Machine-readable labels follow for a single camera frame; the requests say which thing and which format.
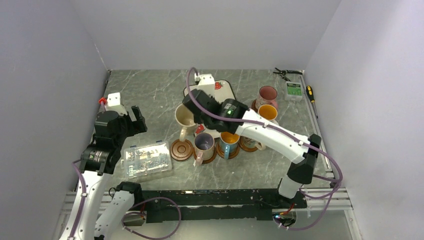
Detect brown wooden coaster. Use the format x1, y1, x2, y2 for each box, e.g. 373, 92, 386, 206
238, 136, 258, 153
251, 99, 261, 113
216, 142, 240, 160
170, 139, 194, 162
202, 149, 217, 165

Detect blue mug yellow inside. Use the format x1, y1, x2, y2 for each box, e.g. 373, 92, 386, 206
217, 132, 240, 160

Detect white mug orange inside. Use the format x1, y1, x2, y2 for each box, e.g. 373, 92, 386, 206
257, 104, 278, 125

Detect pink mug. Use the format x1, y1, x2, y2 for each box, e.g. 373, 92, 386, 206
255, 85, 278, 110

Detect cream patterned mug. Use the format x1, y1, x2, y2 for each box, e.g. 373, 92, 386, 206
239, 136, 266, 152

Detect clear plastic parts box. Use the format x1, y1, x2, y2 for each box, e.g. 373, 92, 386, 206
121, 141, 173, 179

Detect grey purple mug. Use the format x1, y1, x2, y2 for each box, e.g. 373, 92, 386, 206
193, 132, 215, 167

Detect cream mug outside tray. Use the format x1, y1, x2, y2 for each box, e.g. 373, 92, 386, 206
174, 103, 198, 142

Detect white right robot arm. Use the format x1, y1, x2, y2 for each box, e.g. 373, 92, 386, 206
182, 89, 321, 208

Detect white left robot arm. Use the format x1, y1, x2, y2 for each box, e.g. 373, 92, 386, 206
60, 105, 148, 240

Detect white serving tray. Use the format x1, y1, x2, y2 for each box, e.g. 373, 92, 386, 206
189, 80, 236, 138

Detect black pliers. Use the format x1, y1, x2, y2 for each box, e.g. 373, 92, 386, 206
272, 67, 303, 81

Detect white green electronic device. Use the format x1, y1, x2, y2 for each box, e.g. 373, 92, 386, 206
283, 81, 303, 102

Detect yellow black screwdriver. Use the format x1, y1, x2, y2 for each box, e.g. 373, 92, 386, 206
306, 85, 319, 119

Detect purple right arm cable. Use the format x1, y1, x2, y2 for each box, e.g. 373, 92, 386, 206
185, 67, 344, 232

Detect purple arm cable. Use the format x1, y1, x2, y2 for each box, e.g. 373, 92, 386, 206
185, 67, 344, 232
67, 159, 88, 240

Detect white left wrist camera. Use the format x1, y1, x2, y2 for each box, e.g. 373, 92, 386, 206
98, 92, 128, 116

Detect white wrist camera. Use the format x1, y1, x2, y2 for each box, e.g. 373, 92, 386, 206
98, 92, 128, 116
194, 73, 216, 98

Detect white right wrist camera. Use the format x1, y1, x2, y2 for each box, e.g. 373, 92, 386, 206
194, 73, 216, 98

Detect aluminium frame rail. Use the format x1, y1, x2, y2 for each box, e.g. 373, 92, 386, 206
298, 75, 339, 180

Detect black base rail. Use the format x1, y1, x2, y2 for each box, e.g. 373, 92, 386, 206
114, 180, 307, 224

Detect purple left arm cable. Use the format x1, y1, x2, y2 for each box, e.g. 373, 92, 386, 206
67, 159, 88, 240

